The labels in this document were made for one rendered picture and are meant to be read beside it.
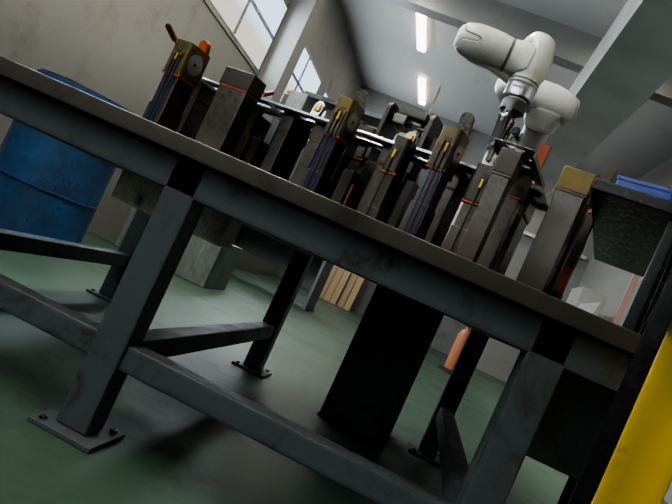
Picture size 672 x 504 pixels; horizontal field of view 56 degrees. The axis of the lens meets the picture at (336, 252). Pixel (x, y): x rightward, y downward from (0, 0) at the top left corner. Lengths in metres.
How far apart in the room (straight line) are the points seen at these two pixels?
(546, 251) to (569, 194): 0.16
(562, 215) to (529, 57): 0.53
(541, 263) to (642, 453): 0.58
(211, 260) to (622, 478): 4.16
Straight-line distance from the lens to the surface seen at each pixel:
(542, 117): 2.54
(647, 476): 1.28
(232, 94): 2.11
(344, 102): 1.89
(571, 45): 7.46
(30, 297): 1.59
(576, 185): 1.71
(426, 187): 1.69
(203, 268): 5.09
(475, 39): 1.98
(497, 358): 11.63
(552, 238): 1.68
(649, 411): 1.27
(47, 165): 3.73
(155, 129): 1.45
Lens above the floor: 0.57
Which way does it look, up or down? 1 degrees up
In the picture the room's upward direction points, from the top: 25 degrees clockwise
